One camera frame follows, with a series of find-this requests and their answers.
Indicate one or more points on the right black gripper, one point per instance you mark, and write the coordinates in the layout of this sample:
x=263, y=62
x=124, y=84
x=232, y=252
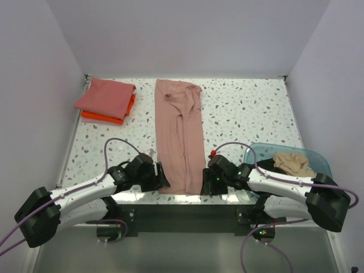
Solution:
x=207, y=175

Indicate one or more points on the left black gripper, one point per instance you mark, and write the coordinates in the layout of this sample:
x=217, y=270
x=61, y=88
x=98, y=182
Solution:
x=153, y=184

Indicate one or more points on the dusty pink printed t-shirt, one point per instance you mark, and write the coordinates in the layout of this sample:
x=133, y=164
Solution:
x=179, y=135

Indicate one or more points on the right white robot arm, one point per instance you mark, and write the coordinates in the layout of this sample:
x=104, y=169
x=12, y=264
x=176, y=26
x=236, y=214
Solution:
x=318, y=198

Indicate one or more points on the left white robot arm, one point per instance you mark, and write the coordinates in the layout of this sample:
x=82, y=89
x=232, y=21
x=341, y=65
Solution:
x=74, y=199

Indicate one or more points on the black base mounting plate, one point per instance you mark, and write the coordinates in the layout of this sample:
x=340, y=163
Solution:
x=236, y=219

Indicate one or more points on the black t-shirt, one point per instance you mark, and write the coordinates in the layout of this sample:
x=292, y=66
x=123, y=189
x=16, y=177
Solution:
x=268, y=165

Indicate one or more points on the translucent blue plastic bin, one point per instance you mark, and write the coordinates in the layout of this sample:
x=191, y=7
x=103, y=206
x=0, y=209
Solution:
x=318, y=159

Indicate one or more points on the folded orange t-shirt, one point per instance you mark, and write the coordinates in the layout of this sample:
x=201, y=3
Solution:
x=103, y=118

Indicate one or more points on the beige t-shirt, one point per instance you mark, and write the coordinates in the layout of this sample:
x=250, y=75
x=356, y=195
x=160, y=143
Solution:
x=293, y=164

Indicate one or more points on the folded salmon pink t-shirt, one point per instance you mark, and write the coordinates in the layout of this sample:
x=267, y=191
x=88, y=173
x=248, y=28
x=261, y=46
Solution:
x=106, y=97

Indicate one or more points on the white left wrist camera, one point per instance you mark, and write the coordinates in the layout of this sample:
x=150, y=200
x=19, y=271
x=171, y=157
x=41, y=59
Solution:
x=151, y=153

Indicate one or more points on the aluminium front rail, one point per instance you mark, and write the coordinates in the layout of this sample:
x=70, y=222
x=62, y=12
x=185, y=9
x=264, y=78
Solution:
x=163, y=218

